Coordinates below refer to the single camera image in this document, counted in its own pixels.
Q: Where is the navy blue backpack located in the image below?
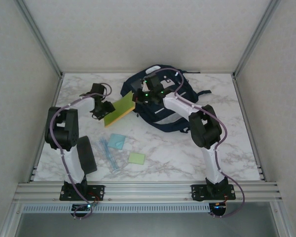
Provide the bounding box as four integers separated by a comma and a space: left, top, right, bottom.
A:
120, 64, 212, 134

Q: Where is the green notebook with yellow edge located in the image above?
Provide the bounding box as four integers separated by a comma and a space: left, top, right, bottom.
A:
103, 90, 136, 128

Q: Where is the light blue sticky note pad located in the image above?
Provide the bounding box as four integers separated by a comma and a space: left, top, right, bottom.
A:
107, 133, 126, 150

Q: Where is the small circuit board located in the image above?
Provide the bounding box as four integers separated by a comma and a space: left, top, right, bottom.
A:
72, 203, 94, 212
210, 202, 228, 210

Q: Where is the grey slotted cable duct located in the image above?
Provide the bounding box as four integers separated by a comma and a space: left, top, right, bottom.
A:
21, 203, 211, 213

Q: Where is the light green sticky note pad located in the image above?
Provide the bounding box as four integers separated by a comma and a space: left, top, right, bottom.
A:
128, 153, 147, 165

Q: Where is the aluminium table side rail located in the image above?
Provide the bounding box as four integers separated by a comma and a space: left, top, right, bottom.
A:
231, 74, 266, 182
27, 74, 65, 183

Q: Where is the aluminium mounting rail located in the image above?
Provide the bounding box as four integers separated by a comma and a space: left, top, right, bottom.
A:
12, 182, 283, 203

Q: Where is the aluminium frame post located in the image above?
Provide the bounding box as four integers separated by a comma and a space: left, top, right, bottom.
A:
16, 0, 65, 79
231, 0, 282, 79

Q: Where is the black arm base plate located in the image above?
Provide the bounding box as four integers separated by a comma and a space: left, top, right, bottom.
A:
191, 184, 237, 201
60, 184, 106, 202

